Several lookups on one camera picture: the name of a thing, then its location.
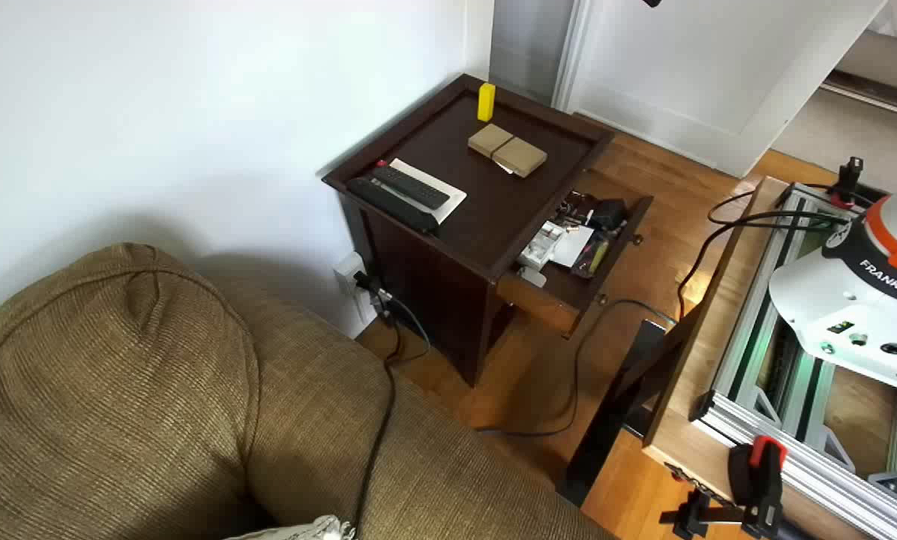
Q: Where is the brown note pad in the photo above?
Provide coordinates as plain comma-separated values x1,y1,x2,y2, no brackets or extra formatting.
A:
466,119,551,181

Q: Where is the black silver rectangular device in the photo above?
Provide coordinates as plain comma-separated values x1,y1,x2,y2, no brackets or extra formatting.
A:
384,155,470,229

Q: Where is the dark wooden side table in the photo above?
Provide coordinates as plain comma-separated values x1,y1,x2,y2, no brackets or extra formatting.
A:
317,73,615,387

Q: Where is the black remote control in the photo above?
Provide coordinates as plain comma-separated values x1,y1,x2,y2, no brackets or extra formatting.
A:
349,161,449,239

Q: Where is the white box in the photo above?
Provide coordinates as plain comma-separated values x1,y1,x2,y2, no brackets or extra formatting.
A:
520,218,596,290

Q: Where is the open wooden drawer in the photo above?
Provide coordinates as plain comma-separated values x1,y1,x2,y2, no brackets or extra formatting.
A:
493,188,658,339

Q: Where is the small black pouch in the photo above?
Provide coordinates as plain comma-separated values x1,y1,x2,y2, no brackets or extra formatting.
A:
589,197,630,231

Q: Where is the yellow block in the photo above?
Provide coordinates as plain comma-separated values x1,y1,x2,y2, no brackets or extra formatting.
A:
473,81,498,126

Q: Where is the black stand leg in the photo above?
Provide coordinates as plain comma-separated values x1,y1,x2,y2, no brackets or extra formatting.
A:
561,315,693,507

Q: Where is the wooden base board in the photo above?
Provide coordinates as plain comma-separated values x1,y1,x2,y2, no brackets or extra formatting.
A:
641,173,869,540

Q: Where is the white pillow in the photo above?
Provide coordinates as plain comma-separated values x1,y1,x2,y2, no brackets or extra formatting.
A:
221,514,359,540

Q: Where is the olive fabric sofa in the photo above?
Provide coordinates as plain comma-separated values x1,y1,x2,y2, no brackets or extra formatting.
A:
0,239,610,540

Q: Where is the red black clamp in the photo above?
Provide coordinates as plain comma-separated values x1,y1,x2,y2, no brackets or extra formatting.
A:
726,433,792,540
834,153,866,208

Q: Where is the white wall outlet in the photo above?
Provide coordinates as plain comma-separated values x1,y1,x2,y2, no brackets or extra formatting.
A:
331,249,382,306

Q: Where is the black power cable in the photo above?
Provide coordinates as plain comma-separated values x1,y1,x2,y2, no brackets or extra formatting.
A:
470,294,682,442
350,282,434,535
674,185,856,324

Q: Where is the aluminium profile frame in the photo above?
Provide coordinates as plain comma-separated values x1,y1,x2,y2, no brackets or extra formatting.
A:
687,173,897,540

